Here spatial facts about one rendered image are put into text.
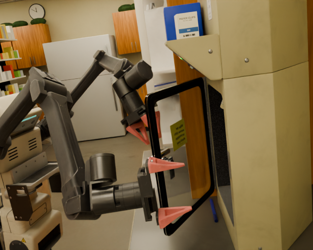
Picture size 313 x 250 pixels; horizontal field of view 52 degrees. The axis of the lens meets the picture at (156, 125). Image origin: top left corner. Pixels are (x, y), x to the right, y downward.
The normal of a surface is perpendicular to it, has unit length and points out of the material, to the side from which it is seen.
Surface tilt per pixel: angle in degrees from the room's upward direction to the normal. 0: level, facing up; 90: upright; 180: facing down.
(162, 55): 95
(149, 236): 0
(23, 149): 98
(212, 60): 90
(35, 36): 90
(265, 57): 90
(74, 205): 62
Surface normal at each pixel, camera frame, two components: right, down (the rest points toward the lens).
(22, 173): 0.94, -0.05
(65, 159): -0.61, -0.25
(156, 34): -0.48, 0.44
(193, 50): -0.01, 0.24
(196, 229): -0.14, -0.96
